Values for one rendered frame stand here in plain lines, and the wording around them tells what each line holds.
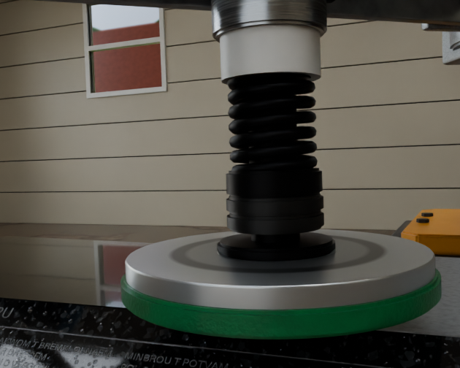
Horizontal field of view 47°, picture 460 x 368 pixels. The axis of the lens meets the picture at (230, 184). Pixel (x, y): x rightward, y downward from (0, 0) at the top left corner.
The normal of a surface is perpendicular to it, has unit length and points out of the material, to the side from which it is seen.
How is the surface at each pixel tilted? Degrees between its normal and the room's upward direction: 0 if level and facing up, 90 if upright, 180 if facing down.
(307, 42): 90
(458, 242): 90
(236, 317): 90
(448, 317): 0
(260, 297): 90
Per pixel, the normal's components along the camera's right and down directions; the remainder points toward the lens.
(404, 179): -0.37, 0.06
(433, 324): -0.04, -1.00
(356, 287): 0.32, 0.04
